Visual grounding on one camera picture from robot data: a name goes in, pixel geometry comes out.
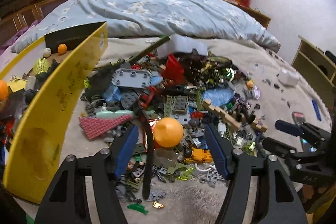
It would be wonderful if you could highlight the red plastic toy piece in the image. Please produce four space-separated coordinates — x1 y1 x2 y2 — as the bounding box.
161 53 185 84

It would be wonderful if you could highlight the tan wooden block strip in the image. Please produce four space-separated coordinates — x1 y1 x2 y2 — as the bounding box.
202 99 268 132

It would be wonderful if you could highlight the yellow plastic shuttlecock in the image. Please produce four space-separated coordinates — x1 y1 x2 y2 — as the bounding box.
33 57 50 75

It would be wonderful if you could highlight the blue floral duvet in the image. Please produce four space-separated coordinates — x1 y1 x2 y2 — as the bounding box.
11 0 281 53

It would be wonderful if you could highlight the brown wooden headboard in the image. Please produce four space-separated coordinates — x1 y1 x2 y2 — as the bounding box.
1 0 68 45

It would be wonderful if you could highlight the white foam block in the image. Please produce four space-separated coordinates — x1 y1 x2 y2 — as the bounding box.
157 34 208 59

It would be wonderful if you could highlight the light blue plastic piece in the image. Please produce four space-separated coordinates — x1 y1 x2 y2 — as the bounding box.
202 88 235 106

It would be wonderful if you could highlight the white ping pong ball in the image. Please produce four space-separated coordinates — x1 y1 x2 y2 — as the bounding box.
43 48 52 59

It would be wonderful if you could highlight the grey lego plate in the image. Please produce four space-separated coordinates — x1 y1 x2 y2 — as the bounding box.
111 68 153 89

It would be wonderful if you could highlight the wooden shelf unit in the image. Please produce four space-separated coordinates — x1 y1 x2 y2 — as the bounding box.
291 36 335 110

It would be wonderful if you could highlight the yellow cardboard storage box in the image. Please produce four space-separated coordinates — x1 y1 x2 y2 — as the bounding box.
1 22 108 204

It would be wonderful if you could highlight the large orange ball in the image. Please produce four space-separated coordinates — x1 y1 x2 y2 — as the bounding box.
153 117 183 148

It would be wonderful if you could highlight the beige bed blanket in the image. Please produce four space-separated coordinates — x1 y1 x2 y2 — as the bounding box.
59 38 331 223

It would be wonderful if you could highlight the orange ping pong ball far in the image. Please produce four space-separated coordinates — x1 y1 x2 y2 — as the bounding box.
58 43 67 55

